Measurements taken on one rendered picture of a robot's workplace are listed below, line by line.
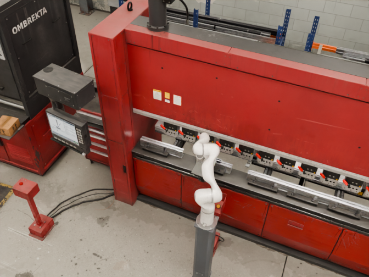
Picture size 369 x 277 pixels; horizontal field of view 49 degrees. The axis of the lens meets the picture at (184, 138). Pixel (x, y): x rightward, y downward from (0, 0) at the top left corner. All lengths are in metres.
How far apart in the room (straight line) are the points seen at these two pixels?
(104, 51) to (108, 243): 2.22
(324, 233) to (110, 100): 2.48
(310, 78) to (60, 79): 2.10
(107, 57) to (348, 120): 2.09
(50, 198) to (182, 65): 2.63
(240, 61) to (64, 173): 3.11
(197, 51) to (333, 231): 2.19
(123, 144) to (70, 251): 1.38
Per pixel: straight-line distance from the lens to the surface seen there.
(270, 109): 3.52
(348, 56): 5.36
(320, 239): 4.43
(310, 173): 3.90
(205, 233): 3.69
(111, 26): 3.70
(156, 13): 3.53
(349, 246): 4.43
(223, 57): 3.36
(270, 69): 3.28
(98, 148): 5.20
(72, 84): 3.64
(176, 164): 4.28
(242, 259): 4.68
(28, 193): 4.39
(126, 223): 4.90
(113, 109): 4.01
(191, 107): 3.80
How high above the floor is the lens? 4.01
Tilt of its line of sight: 43 degrees down
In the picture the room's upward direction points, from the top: 1 degrees clockwise
